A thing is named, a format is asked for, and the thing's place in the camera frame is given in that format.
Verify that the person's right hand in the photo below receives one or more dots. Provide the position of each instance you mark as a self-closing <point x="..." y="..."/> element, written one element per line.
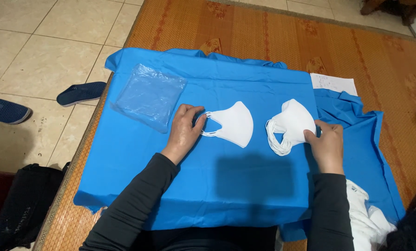
<point x="328" y="150"/>

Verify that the person's left hand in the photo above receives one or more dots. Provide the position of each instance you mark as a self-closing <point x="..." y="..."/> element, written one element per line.
<point x="182" y="134"/>

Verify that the stack of white masks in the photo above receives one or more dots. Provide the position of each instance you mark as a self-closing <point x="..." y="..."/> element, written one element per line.
<point x="291" y="122"/>

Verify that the single white face mask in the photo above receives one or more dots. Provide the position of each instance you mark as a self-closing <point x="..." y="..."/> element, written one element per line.
<point x="234" y="123"/>

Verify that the blue cloth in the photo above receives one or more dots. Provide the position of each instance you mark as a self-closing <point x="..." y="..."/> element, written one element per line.
<point x="208" y="174"/>

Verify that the clear plastic bags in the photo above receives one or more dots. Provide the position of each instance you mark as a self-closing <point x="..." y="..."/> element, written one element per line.
<point x="148" y="96"/>

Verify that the white paper sheet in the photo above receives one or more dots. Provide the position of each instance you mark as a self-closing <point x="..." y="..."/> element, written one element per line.
<point x="333" y="83"/>

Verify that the plastic bag of white masks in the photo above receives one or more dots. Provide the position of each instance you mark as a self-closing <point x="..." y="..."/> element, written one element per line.
<point x="363" y="219"/>

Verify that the woven straw mat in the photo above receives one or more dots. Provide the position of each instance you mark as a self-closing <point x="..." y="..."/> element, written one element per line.
<point x="368" y="52"/>

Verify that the dark blue slipper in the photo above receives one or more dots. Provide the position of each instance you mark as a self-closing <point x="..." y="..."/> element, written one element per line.
<point x="4" y="111"/>
<point x="81" y="93"/>

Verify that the person's dark lap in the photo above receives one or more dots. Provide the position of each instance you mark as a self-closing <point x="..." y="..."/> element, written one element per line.
<point x="208" y="240"/>

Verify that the black cloth heap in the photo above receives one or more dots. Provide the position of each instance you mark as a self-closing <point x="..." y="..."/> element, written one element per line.
<point x="413" y="226"/>

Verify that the black fabric bag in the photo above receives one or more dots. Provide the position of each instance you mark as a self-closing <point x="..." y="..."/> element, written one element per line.
<point x="27" y="202"/>

